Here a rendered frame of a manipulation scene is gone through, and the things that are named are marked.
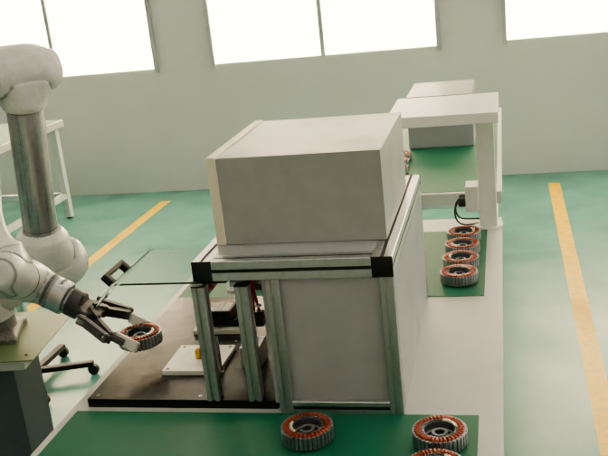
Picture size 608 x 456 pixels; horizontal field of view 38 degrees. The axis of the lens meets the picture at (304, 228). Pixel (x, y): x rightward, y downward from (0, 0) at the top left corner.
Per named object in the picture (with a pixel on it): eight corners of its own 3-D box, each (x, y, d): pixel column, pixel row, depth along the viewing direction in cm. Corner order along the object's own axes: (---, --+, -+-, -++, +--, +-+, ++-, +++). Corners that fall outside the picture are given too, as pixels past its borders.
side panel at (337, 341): (280, 413, 201) (264, 280, 191) (283, 406, 204) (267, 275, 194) (404, 414, 194) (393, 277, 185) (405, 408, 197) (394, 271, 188)
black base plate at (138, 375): (89, 407, 213) (87, 398, 213) (178, 304, 273) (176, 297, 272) (278, 409, 203) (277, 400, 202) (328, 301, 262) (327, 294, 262)
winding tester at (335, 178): (217, 245, 203) (204, 158, 197) (264, 194, 244) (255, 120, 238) (386, 240, 194) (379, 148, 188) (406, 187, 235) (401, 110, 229)
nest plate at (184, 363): (162, 375, 221) (161, 370, 221) (182, 348, 235) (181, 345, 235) (219, 375, 218) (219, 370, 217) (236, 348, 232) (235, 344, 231)
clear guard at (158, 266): (93, 308, 204) (89, 284, 202) (133, 271, 226) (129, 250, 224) (229, 306, 197) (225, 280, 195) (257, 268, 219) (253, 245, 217)
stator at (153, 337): (112, 353, 224) (109, 339, 223) (129, 334, 235) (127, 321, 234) (154, 353, 222) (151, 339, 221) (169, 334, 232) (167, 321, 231)
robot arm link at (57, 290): (61, 269, 231) (82, 279, 231) (51, 298, 234) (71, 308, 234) (46, 281, 222) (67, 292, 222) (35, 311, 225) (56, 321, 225)
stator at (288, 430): (330, 422, 194) (328, 406, 193) (337, 448, 184) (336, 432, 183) (280, 429, 194) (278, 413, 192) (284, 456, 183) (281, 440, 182)
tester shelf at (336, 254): (193, 281, 195) (190, 262, 194) (268, 196, 258) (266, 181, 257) (394, 277, 185) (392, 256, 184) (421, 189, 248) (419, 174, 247)
